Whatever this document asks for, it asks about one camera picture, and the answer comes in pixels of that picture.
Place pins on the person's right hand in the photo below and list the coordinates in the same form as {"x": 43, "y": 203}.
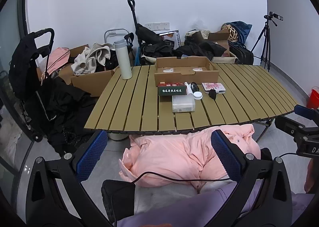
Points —
{"x": 310, "y": 177}

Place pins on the large cardboard box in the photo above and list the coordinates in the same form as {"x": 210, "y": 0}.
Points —
{"x": 92, "y": 82}

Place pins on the black jacket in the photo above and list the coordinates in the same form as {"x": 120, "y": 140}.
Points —
{"x": 147, "y": 34}

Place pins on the small wrapped pastry packet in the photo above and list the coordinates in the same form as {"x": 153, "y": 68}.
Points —
{"x": 168, "y": 69}
{"x": 198, "y": 69}

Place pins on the pink down jacket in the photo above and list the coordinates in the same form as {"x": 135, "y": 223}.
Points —
{"x": 169, "y": 157}

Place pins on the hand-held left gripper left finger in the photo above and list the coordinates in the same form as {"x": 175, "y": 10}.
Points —
{"x": 92, "y": 157}

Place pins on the pink bag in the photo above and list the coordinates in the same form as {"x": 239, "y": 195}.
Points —
{"x": 58, "y": 58}

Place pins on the printed product box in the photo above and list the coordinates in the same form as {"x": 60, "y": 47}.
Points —
{"x": 172, "y": 39}

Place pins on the cardboard tray box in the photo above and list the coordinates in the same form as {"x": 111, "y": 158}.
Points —
{"x": 187, "y": 76}

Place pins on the black clothes pile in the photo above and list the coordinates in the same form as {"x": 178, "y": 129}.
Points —
{"x": 199, "y": 48}
{"x": 159, "y": 50}

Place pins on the white metal frame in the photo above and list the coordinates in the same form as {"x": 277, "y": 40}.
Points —
{"x": 107, "y": 32}

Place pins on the wicker basket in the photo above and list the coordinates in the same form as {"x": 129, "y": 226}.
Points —
{"x": 230, "y": 32}

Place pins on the white squeeze bottle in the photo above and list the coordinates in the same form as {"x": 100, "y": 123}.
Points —
{"x": 188, "y": 89}

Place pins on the red bucket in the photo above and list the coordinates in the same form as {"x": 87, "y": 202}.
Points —
{"x": 312, "y": 97}

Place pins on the blue cloth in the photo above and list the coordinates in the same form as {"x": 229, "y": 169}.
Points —
{"x": 243, "y": 29}

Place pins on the white thermos bottle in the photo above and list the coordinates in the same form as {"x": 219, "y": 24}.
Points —
{"x": 123, "y": 62}

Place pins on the black clothes heap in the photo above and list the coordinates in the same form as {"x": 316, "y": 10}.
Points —
{"x": 67, "y": 107}

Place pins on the black tripod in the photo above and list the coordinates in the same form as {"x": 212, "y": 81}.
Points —
{"x": 266, "y": 39}

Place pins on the beige hoodie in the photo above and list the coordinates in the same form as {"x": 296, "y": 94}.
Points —
{"x": 87, "y": 61}

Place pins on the blue folded umbrella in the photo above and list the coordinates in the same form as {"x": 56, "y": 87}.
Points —
{"x": 137, "y": 57}

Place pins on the white round jar lid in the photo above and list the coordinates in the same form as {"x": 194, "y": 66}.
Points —
{"x": 198, "y": 96}

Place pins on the black backpack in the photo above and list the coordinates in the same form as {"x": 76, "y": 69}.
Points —
{"x": 241, "y": 54}

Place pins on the white round container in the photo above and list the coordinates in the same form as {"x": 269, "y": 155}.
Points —
{"x": 117, "y": 137}

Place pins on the black clip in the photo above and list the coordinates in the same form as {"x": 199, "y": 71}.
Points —
{"x": 212, "y": 94}

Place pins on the wall socket strip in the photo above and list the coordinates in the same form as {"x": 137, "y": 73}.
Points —
{"x": 157, "y": 26}

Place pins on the black stroller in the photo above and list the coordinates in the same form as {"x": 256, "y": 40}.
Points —
{"x": 25, "y": 62}

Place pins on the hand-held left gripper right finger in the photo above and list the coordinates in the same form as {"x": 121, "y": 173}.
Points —
{"x": 225, "y": 157}

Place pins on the red and green box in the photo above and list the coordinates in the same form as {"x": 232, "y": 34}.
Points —
{"x": 172, "y": 90}

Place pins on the open cardboard box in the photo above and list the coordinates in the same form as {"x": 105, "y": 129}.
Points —
{"x": 219, "y": 36}

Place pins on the white plastic bag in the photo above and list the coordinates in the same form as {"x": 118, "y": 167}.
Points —
{"x": 12, "y": 142}

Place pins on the pink packet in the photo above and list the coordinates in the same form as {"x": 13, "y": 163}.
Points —
{"x": 219, "y": 87}

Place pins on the grey cloth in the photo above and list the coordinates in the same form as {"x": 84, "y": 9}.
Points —
{"x": 162, "y": 197}

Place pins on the clear plastic box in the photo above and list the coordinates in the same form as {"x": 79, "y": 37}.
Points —
{"x": 183, "y": 104}

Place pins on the black cloth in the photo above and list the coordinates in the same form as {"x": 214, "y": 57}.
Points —
{"x": 117, "y": 194}

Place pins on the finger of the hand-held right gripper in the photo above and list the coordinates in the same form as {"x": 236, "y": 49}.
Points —
{"x": 294, "y": 127}
{"x": 302, "y": 110}

